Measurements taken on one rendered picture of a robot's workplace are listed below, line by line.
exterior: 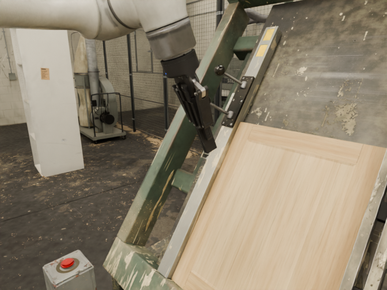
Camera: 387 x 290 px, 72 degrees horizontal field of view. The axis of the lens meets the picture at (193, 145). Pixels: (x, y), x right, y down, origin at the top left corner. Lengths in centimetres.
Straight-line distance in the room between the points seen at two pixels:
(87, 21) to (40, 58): 353
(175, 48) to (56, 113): 373
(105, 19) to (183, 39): 17
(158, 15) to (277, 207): 57
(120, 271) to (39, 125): 331
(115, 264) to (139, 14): 85
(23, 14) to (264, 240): 72
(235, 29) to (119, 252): 103
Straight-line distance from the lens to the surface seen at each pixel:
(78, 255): 104
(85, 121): 644
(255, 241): 80
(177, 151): 109
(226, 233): 85
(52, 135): 424
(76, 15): 60
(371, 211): 69
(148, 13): 53
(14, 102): 855
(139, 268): 101
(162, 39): 53
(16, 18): 49
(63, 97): 419
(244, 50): 124
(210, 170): 91
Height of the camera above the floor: 155
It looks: 17 degrees down
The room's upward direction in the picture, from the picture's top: straight up
